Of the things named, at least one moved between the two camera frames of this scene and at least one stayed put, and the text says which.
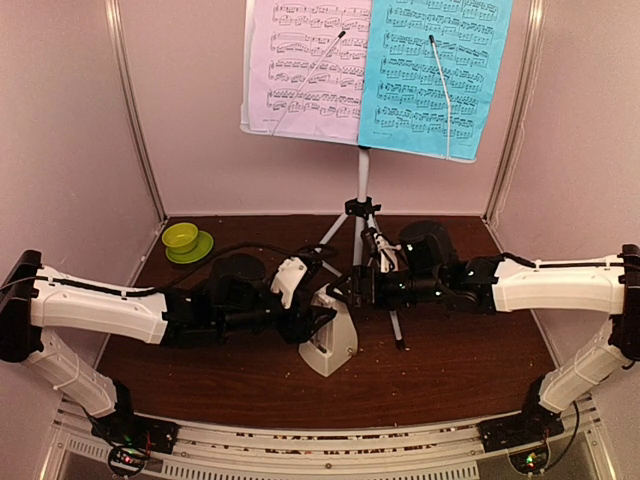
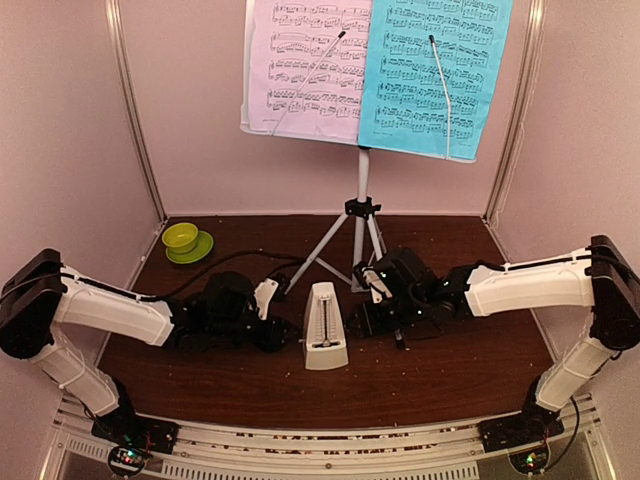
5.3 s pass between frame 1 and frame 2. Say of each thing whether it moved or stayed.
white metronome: moved
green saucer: stayed
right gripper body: moved
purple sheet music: stayed
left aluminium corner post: stayed
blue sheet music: stayed
